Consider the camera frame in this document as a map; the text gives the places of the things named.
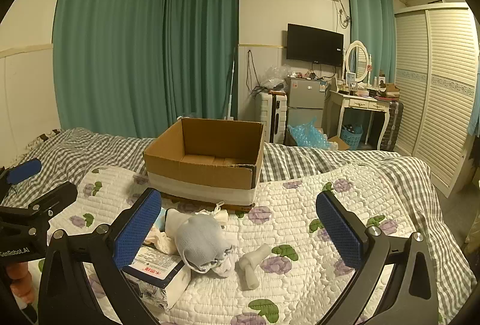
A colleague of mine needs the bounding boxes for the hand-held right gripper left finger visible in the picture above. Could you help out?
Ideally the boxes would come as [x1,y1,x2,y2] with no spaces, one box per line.
[37,188,166,325]

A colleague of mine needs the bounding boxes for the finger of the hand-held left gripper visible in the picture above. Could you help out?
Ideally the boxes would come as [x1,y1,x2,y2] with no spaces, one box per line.
[0,158,43,194]
[0,181,79,236]

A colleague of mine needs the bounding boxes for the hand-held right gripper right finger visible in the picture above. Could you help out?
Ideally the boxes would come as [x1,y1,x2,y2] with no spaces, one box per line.
[315,190,441,325]

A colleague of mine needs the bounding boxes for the light blue tissue packet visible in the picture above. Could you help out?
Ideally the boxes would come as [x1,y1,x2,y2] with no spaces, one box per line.
[155,207,168,232]

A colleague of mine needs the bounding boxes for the beige cloth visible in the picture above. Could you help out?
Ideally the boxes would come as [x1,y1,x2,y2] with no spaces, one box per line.
[144,227,180,255]

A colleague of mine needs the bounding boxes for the white sock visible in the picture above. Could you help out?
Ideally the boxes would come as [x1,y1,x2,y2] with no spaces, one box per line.
[165,209,188,240]
[240,243,271,290]

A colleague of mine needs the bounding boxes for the white red label tissue packet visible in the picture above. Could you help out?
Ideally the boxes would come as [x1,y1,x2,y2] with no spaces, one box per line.
[124,246,186,290]

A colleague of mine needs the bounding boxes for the grey-blue sock bundle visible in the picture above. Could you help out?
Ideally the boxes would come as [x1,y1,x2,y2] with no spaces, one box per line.
[175,215,235,273]

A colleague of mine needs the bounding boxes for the floral tissue pack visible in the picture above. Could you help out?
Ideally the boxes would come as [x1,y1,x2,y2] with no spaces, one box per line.
[124,265,193,311]

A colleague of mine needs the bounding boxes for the white face mask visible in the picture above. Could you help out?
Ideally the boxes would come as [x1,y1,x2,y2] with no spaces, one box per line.
[195,201,228,224]

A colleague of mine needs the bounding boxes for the brown cardboard box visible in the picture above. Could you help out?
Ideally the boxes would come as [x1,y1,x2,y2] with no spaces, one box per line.
[143,117,264,215]

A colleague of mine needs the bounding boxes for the person's left hand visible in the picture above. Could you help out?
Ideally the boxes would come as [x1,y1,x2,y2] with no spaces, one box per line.
[8,260,37,306]

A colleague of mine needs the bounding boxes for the brown patterned blanket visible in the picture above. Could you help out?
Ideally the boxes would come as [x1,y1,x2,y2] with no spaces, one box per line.
[0,129,62,168]

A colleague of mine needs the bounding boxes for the white floral quilt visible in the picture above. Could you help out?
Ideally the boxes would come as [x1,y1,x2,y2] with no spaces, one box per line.
[37,160,477,325]

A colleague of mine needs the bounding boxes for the grey checked bedsheet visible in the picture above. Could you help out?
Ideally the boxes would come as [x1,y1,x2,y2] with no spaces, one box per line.
[0,128,479,296]

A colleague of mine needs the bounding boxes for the small open cardboard box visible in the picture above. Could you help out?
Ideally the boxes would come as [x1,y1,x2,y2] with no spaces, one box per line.
[326,135,351,151]

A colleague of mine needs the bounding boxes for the blue plastic basket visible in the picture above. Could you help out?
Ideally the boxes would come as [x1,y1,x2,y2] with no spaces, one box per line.
[340,124,364,149]

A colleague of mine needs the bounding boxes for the blue plastic bag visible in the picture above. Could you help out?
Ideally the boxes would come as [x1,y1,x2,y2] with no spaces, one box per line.
[288,117,331,149]

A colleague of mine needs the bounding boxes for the dark suitcase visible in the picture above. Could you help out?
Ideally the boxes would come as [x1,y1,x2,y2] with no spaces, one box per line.
[382,100,405,152]

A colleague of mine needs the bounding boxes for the white dressing table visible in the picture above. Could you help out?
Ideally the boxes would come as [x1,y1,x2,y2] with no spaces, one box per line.
[329,89,391,151]

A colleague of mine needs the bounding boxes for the white suitcase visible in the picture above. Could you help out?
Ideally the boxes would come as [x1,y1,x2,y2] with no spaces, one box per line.
[259,92,287,143]

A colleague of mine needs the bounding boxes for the grey small fridge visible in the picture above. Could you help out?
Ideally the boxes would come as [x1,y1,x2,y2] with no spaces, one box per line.
[284,77,331,143]

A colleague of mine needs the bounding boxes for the wide green curtain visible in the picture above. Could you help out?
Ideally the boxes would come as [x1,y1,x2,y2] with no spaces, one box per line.
[52,0,167,140]

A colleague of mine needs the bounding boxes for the clear plastic bags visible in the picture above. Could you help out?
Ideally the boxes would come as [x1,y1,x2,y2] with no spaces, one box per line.
[262,64,291,91]

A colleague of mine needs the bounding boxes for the white oval mirror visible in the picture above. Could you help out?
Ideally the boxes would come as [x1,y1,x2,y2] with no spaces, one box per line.
[345,40,370,83]

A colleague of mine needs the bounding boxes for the white mop pole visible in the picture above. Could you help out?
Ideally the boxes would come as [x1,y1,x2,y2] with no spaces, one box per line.
[224,45,238,121]

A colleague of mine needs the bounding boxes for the white louvred wardrobe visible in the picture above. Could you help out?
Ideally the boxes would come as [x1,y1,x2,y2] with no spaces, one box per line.
[394,2,480,198]

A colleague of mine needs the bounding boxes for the green corner curtain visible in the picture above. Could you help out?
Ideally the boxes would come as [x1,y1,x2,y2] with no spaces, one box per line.
[163,0,240,125]

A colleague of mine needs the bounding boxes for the narrow green window curtain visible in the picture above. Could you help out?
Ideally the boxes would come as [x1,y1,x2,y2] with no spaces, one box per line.
[345,0,396,86]

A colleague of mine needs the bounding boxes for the black wall cables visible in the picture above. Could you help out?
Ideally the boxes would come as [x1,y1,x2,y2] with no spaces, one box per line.
[245,49,265,95]

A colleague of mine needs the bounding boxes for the black wall television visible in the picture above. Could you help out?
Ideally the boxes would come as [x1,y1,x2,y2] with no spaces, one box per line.
[287,23,344,67]

